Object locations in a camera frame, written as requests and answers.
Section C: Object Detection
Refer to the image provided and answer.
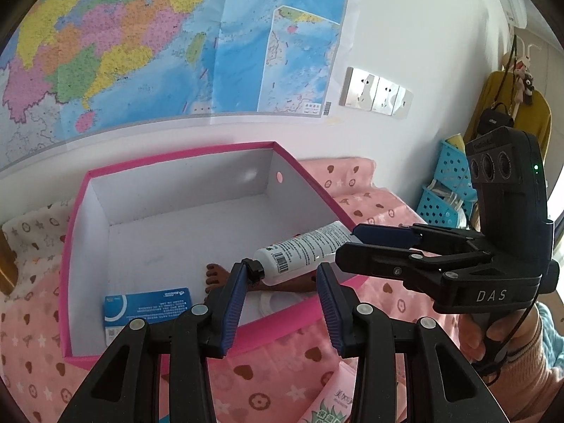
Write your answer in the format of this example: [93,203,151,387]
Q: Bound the pink tube with green print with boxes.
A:
[296,360,362,423]

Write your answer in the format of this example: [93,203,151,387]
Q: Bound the white wall socket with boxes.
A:
[338,67,380,109]
[371,76,403,113]

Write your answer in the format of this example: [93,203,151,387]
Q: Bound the person's right hand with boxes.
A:
[458,302,541,373]

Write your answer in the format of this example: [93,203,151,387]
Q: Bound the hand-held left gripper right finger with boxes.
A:
[316,262,507,423]

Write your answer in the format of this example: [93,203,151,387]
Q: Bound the pink cardboard box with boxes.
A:
[59,141,360,368]

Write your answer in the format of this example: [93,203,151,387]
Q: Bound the small plush toy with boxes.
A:
[513,59,536,106]

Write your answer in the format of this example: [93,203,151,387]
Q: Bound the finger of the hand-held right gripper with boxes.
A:
[352,223,486,253]
[334,241,493,292]

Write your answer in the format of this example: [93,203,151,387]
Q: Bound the person's right forearm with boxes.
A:
[480,317,564,423]

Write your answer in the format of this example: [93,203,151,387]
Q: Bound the white tube with black cap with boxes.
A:
[242,221,362,285]

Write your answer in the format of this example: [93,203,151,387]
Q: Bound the small black bag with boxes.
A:
[478,103,515,135]

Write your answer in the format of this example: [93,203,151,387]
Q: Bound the pink printed blanket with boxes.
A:
[0,156,485,423]

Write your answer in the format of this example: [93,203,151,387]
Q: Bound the yellow hanging garment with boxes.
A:
[462,70,552,159]

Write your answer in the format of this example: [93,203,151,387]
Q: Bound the blue white medicine box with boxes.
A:
[103,286,193,347]

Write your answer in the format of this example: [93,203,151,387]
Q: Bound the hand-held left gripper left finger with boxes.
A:
[57,262,248,423]

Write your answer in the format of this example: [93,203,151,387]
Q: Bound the blue plastic basket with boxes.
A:
[434,139,472,188]
[416,183,479,230]

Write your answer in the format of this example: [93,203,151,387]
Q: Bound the white wall switch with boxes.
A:
[393,86,414,119]

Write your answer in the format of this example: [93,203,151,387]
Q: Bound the colourful wall map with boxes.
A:
[0,0,357,172]

